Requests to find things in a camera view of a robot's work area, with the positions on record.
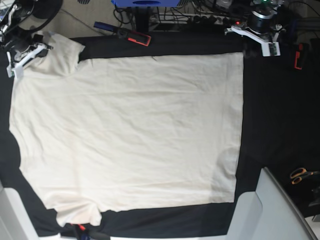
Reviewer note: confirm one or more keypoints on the orange handled scissors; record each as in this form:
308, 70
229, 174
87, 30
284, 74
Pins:
300, 174

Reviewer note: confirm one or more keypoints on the black round stand base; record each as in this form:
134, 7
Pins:
46, 9

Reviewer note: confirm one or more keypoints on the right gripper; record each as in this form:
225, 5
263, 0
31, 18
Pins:
16, 63

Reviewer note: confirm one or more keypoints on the cream white T-shirt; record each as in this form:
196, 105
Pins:
129, 133

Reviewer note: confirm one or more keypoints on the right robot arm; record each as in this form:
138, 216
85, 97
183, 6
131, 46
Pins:
23, 45

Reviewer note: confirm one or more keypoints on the black orange clamp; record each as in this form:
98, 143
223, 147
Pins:
82, 233
301, 55
125, 34

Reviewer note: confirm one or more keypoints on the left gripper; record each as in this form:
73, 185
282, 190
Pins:
268, 41

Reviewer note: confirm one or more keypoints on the blue box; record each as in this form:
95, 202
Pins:
145, 3

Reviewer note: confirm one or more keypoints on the black orange clamp right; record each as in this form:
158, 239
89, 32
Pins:
301, 55

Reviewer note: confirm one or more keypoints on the black table cloth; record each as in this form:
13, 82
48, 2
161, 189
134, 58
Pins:
280, 131

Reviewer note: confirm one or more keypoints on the black orange clamp bottom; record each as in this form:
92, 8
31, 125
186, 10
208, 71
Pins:
82, 233

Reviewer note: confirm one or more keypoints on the white power strip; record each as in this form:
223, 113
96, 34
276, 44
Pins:
181, 19

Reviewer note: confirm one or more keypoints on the black orange clamp top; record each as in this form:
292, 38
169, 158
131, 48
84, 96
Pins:
125, 34

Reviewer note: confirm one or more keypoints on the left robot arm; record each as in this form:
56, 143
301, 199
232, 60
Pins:
261, 27

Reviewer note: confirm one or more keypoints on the black camera pole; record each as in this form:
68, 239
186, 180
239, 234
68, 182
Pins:
142, 16

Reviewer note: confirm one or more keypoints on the grey white chair left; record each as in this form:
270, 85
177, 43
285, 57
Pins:
23, 217

